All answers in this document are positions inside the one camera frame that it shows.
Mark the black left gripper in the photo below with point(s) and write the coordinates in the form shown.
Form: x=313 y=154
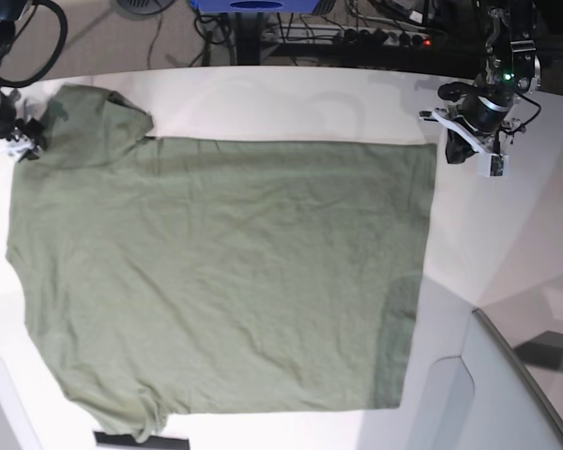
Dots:
x=482 y=108

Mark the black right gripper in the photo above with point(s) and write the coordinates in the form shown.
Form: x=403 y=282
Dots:
x=13 y=127

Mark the green t-shirt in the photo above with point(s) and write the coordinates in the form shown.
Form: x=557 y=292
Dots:
x=170 y=276

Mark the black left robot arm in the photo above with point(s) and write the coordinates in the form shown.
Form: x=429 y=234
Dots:
x=510 y=54

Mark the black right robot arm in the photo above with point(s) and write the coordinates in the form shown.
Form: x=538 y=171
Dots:
x=10 y=13

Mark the white power strip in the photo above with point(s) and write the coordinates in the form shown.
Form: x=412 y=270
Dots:
x=383 y=37

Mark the blue bin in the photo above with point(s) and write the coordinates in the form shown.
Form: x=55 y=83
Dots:
x=254 y=6

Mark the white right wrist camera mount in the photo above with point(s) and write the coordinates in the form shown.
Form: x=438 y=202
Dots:
x=19 y=150

